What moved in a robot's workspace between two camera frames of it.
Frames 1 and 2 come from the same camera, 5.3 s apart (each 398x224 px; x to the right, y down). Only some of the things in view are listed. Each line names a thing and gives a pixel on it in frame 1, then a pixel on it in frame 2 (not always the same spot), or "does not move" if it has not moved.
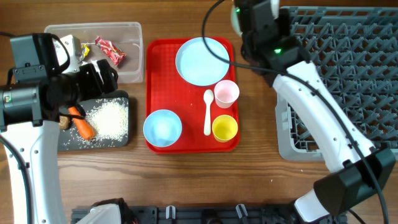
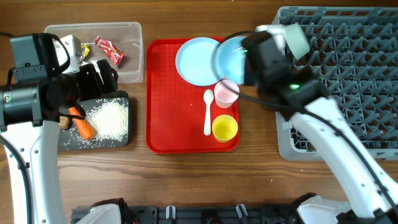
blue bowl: [162, 128] → [228, 58]
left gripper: [94, 86] does not move
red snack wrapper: [116, 55] does not move
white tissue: [94, 62] does not move
